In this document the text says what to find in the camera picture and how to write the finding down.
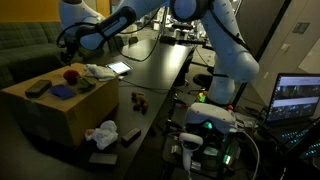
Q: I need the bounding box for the black cable on table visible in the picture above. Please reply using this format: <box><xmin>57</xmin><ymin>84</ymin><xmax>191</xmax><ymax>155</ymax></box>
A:
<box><xmin>118</xmin><ymin>78</ymin><xmax>170</xmax><ymax>92</ymax></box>

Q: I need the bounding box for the dark eraser block on box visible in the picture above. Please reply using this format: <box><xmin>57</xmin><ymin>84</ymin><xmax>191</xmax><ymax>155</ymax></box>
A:
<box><xmin>25</xmin><ymin>80</ymin><xmax>52</xmax><ymax>98</ymax></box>

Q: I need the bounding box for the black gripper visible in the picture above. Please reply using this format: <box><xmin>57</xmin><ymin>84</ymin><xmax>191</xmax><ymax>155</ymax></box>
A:
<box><xmin>61</xmin><ymin>38</ymin><xmax>79</xmax><ymax>65</ymax></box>

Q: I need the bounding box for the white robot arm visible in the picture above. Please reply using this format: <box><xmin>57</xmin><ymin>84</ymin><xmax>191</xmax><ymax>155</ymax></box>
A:
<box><xmin>58</xmin><ymin>0</ymin><xmax>259</xmax><ymax>104</ymax></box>

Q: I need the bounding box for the green plaid sofa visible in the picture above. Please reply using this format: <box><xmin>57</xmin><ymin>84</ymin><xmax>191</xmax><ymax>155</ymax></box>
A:
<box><xmin>0</xmin><ymin>22</ymin><xmax>65</xmax><ymax>88</ymax></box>

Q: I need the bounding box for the dark block at table edge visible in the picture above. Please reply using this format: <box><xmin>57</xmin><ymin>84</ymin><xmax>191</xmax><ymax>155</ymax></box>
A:
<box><xmin>89</xmin><ymin>153</ymin><xmax>117</xmax><ymax>165</ymax></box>

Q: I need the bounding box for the white VR controller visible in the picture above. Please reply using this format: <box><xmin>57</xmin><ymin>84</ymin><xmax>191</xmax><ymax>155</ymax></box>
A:
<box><xmin>179</xmin><ymin>133</ymin><xmax>203</xmax><ymax>171</ymax></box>

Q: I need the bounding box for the white VR headset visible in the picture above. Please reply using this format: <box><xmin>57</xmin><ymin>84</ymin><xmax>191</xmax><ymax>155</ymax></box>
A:
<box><xmin>185</xmin><ymin>103</ymin><xmax>236</xmax><ymax>134</ymax></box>

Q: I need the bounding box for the white plastic bag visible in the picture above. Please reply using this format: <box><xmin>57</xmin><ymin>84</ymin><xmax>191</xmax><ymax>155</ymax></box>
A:
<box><xmin>85</xmin><ymin>120</ymin><xmax>118</xmax><ymax>150</ymax></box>

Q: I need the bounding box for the white cloth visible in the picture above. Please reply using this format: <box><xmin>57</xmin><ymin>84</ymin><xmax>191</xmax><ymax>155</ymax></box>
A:
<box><xmin>84</xmin><ymin>64</ymin><xmax>115</xmax><ymax>81</ymax></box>

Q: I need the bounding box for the brown plush toy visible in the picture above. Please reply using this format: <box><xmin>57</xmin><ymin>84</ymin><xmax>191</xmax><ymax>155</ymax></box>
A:
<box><xmin>131</xmin><ymin>92</ymin><xmax>148</xmax><ymax>114</ymax></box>

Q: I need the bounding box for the cardboard box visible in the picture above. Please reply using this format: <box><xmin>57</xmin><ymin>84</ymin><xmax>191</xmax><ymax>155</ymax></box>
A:
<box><xmin>1</xmin><ymin>63</ymin><xmax>119</xmax><ymax>148</ymax></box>

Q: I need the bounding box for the blue sponge cloth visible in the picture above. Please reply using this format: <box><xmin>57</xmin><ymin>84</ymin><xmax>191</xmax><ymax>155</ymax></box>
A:
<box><xmin>50</xmin><ymin>84</ymin><xmax>75</xmax><ymax>99</ymax></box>

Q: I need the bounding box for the red plush ball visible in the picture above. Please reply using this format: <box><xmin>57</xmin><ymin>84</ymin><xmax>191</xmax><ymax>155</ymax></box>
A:
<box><xmin>63</xmin><ymin>70</ymin><xmax>80</xmax><ymax>85</ymax></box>

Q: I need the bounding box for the tablet with lit screen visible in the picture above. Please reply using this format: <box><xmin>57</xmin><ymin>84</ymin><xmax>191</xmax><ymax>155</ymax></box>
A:
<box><xmin>107</xmin><ymin>61</ymin><xmax>132</xmax><ymax>74</ymax></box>

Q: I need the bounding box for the open laptop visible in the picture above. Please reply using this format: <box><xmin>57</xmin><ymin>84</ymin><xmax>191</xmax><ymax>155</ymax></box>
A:
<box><xmin>263</xmin><ymin>73</ymin><xmax>320</xmax><ymax>155</ymax></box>

